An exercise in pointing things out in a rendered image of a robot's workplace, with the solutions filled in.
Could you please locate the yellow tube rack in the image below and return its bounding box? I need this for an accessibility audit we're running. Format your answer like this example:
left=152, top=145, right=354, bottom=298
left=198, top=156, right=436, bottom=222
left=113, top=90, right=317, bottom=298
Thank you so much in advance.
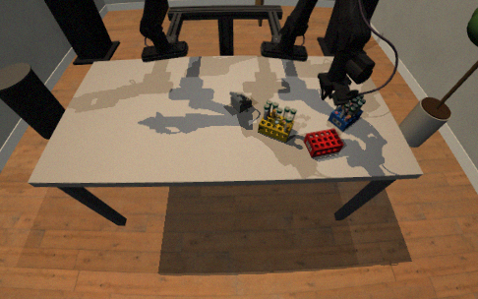
left=258, top=113, right=294, bottom=143

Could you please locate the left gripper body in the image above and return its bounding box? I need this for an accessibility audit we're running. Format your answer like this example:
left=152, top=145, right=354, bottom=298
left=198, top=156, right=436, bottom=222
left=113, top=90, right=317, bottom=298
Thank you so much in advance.
left=318, top=63, right=357, bottom=100

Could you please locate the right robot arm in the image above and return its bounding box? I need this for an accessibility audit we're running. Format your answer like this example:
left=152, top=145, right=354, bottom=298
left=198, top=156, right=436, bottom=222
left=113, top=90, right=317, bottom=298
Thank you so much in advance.
left=140, top=0, right=186, bottom=58

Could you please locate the blue tube rack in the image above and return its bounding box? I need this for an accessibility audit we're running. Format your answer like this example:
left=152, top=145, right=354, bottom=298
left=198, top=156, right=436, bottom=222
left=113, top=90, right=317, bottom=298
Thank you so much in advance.
left=329, top=108, right=363, bottom=132

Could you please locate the red tube rack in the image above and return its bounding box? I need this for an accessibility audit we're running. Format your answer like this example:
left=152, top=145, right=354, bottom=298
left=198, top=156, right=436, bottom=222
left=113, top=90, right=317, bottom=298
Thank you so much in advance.
left=304, top=129, right=344, bottom=157

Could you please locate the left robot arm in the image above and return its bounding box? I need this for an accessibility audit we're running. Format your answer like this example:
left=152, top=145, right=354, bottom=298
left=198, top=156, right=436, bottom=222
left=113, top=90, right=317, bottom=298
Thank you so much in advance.
left=263, top=0, right=375, bottom=85

